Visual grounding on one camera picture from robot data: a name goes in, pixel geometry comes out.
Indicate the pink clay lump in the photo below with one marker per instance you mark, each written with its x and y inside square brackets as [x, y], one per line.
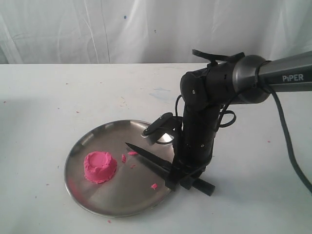
[99, 167]

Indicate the pink clay crumb lower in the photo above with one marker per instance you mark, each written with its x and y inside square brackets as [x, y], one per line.
[154, 186]

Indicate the black knife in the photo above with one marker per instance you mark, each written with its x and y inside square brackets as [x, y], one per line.
[162, 167]

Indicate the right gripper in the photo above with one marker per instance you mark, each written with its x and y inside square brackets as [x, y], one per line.
[194, 147]

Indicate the white backdrop curtain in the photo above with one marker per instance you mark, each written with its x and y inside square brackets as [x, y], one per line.
[150, 31]

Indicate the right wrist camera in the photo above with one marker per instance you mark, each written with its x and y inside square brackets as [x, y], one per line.
[155, 131]

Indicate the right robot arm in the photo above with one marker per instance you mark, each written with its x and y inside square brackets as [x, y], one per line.
[207, 94]

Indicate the pink clay crumb upper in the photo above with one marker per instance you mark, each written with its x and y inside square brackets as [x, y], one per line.
[132, 153]

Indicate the round steel plate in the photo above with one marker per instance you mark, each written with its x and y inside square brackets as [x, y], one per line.
[129, 192]

